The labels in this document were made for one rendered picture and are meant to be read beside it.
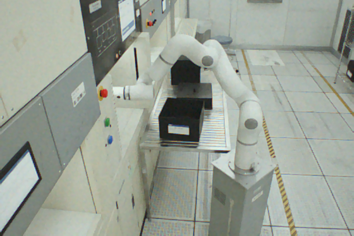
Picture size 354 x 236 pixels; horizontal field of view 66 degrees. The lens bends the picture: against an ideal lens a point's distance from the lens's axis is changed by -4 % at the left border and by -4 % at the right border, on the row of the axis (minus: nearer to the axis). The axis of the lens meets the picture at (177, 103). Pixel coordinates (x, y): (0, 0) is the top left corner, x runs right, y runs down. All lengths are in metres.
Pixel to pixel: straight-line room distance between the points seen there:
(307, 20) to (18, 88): 5.90
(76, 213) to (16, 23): 0.94
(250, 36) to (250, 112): 4.75
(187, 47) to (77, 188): 0.81
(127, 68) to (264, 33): 4.51
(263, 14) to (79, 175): 5.28
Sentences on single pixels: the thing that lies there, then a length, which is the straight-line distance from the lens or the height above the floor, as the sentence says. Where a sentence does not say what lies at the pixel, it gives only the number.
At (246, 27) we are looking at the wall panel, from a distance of 6.07.
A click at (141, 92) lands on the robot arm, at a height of 1.21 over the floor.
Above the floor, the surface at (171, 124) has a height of 0.88.
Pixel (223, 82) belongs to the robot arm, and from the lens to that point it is 1.42.
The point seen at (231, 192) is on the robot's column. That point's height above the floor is 0.64.
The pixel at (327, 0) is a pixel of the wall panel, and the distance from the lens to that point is 6.33.
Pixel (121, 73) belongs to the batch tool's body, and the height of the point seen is 1.15.
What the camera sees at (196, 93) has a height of 0.86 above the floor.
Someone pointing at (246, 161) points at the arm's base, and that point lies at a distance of 1.67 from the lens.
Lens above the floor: 1.90
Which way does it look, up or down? 29 degrees down
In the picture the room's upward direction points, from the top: 1 degrees counter-clockwise
